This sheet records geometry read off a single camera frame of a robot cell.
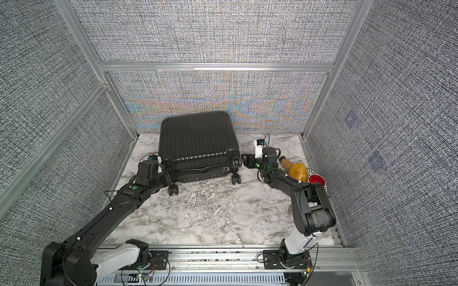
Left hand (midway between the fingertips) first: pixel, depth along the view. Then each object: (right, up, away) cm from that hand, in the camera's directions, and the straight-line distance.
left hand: (176, 172), depth 83 cm
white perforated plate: (+70, -2, +14) cm, 72 cm away
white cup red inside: (+68, -4, +5) cm, 69 cm away
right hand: (+34, +11, +9) cm, 37 cm away
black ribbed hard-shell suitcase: (+10, +12, +2) cm, 16 cm away
